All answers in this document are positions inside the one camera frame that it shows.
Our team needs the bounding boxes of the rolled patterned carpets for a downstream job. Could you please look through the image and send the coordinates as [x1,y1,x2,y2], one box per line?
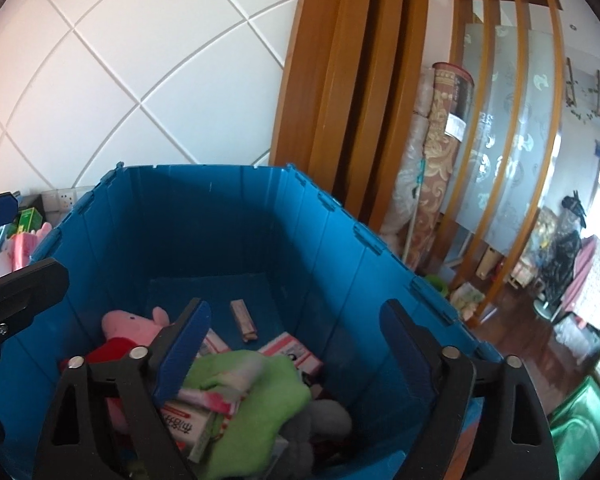
[380,62,476,272]

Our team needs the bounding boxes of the green plastic bin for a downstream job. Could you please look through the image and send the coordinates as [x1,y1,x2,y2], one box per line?
[547,374,600,480]

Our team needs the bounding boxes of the blue plastic crate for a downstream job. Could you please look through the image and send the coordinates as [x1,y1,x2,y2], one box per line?
[0,162,504,480]

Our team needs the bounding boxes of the pig plush with red dress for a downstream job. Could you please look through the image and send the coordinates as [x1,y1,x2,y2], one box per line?
[60,307,174,434]

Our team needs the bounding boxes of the white wall socket panel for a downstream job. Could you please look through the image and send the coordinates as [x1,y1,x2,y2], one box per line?
[40,187,94,212]

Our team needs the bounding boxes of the wooden frame post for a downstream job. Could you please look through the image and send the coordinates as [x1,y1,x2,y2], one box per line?
[269,0,432,234]

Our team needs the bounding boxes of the pink cloth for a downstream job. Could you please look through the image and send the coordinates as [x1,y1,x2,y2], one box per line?
[562,237,600,322]

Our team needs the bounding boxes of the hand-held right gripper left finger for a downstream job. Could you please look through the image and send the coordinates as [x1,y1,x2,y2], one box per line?
[34,298,213,480]

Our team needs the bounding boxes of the grey plush toy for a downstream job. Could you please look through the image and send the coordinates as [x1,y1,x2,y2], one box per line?
[279,399,354,480]

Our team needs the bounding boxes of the green plush costume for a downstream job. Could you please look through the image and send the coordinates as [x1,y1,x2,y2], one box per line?
[180,349,314,479]

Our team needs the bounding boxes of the small brown packet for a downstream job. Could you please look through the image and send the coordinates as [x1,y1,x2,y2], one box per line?
[229,298,259,342]

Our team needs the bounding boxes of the black bag heap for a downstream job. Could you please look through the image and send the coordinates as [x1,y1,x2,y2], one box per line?
[534,190,589,307]

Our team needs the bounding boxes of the wooden partition screen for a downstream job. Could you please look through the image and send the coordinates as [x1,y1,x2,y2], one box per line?
[436,0,567,329]

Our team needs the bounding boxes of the small green box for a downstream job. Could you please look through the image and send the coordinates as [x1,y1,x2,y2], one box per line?
[17,207,45,235]

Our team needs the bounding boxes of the pink striped tissue pack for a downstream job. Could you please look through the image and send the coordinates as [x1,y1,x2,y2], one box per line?
[180,384,242,417]

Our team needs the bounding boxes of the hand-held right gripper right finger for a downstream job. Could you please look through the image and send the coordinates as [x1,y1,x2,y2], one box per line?
[378,298,557,480]

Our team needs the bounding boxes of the green bowl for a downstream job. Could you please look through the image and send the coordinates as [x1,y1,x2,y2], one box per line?
[422,273,451,299]

